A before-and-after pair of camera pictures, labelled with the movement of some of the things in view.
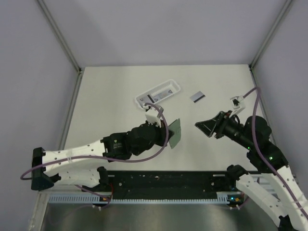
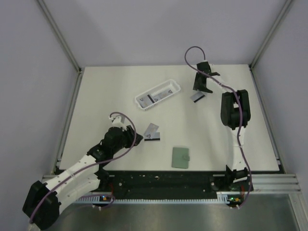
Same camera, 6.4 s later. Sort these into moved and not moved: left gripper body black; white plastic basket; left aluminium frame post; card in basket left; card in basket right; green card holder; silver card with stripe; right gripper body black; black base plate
Moved: green card holder; right gripper body black; left gripper body black
Not moved: black base plate; left aluminium frame post; white plastic basket; card in basket right; card in basket left; silver card with stripe
